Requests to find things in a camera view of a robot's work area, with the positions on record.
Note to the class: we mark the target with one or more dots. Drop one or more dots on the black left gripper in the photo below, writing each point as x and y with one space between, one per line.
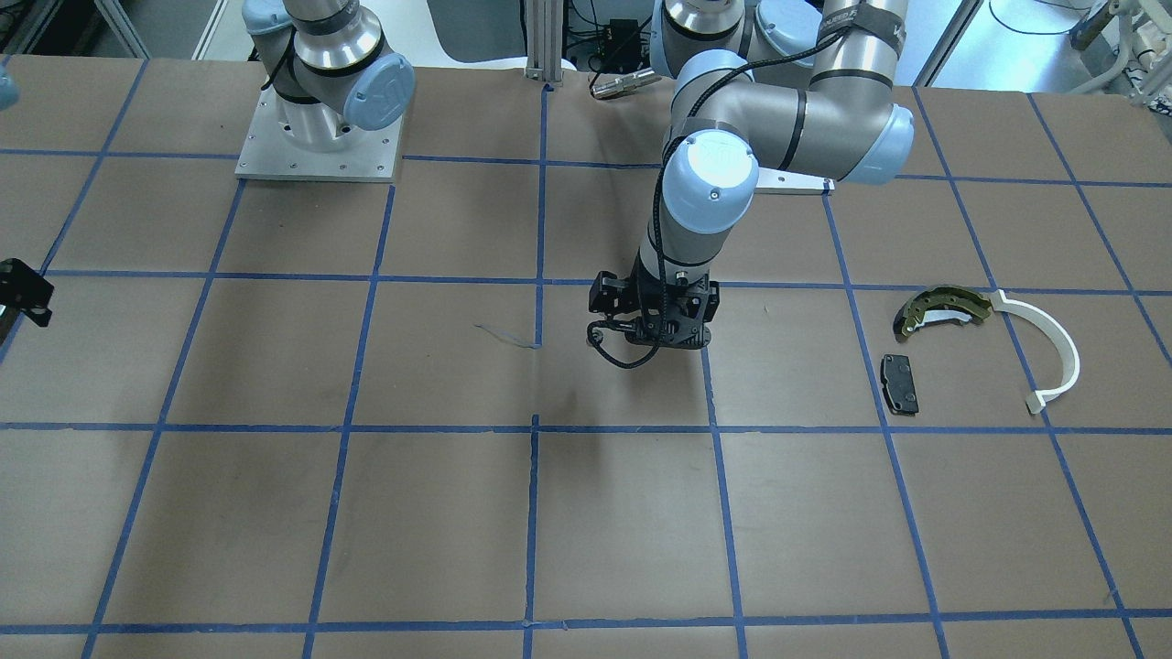
609 293

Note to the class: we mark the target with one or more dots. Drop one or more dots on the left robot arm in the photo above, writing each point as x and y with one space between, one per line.
792 86

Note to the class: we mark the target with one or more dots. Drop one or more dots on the black brake pad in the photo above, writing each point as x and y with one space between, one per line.
898 386

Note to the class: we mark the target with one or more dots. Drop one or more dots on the brake shoe olive metal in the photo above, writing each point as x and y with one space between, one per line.
941 305

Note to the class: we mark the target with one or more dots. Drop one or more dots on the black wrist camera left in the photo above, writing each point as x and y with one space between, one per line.
612 296

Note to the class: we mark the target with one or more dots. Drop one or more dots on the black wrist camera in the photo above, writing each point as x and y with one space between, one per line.
612 296
26 291

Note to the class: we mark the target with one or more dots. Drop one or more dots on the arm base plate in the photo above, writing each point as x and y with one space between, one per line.
778 182
311 143

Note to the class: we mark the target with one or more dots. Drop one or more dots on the aluminium frame post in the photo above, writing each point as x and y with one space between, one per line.
544 38

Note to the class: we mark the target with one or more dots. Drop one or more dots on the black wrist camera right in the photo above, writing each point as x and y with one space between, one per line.
26 291

